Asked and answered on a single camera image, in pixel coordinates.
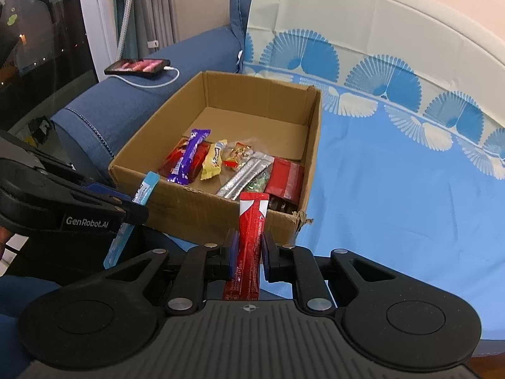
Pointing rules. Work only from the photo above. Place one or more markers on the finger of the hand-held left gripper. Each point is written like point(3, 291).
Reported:
point(130, 217)
point(102, 192)

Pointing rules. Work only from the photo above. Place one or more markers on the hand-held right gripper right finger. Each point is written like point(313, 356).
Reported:
point(270, 256)

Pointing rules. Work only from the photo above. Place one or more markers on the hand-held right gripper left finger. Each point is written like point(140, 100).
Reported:
point(232, 252)

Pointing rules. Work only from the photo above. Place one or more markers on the red stick sachet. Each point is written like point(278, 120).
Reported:
point(250, 237)

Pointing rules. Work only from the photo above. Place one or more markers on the light blue stick packet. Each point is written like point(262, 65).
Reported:
point(148, 187)

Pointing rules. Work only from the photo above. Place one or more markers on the dark chocolate bar wrapper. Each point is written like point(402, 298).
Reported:
point(282, 205)

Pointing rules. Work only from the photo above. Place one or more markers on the cardboard box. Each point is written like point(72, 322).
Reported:
point(185, 205)

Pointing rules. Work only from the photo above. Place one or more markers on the clear bag of candies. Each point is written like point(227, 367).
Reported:
point(258, 184)

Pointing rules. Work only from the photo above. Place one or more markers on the silver stick sachet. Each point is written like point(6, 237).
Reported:
point(244, 177)

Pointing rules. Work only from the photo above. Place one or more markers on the red snack packet clear strip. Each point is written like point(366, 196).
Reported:
point(284, 179)

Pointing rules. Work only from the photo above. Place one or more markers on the yellow candy packet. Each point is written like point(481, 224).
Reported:
point(213, 162)

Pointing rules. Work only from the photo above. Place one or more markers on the small red yellow snack packet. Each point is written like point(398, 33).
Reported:
point(238, 154)

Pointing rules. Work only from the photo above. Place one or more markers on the red snack wrapper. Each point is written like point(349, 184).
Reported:
point(199, 164)
point(169, 162)

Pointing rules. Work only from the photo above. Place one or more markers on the person's leg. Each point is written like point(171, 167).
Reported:
point(15, 304)

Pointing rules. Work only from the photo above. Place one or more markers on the purple snack wrapper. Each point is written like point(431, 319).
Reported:
point(189, 154)

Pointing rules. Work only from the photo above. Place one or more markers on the blue sofa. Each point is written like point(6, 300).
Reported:
point(138, 106)

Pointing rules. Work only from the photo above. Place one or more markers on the black smartphone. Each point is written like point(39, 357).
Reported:
point(138, 66)

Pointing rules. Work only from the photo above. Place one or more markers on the blue fan printed blanket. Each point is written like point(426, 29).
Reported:
point(394, 205)

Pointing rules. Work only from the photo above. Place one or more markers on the dark glass window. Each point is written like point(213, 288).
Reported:
point(39, 47)

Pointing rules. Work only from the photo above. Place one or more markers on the grey curtain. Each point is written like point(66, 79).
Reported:
point(156, 8)

